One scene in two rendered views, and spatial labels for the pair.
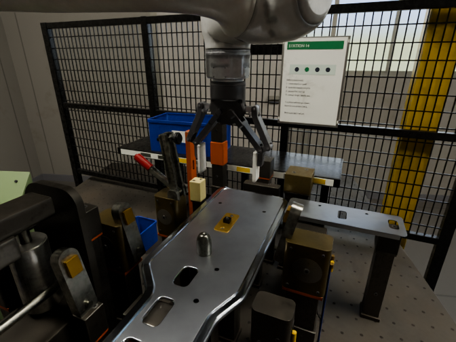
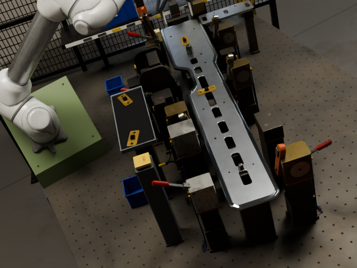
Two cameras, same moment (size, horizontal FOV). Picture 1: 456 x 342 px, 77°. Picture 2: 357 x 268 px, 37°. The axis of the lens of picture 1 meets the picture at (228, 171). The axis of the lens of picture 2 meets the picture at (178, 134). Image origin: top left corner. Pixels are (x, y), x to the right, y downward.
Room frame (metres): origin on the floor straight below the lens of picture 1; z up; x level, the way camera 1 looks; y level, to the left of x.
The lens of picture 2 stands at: (-1.51, 1.09, 2.41)
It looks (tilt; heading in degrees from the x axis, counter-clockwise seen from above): 40 degrees down; 337
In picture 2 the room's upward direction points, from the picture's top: 18 degrees counter-clockwise
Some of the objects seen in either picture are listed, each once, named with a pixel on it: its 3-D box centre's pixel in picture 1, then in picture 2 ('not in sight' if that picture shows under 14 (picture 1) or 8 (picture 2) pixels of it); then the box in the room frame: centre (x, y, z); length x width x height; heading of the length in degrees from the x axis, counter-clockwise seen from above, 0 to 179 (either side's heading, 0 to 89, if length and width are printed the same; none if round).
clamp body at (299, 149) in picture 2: not in sight; (301, 184); (-0.43, 0.23, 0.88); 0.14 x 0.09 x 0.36; 67
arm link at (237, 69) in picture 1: (227, 66); not in sight; (0.62, 0.00, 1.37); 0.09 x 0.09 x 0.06
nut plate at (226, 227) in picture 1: (226, 220); (184, 40); (0.62, 0.00, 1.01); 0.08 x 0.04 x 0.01; 157
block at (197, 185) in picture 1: (199, 234); (164, 59); (0.74, 0.09, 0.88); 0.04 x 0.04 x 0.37; 67
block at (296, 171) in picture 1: (295, 220); (201, 28); (0.82, -0.22, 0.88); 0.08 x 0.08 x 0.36; 67
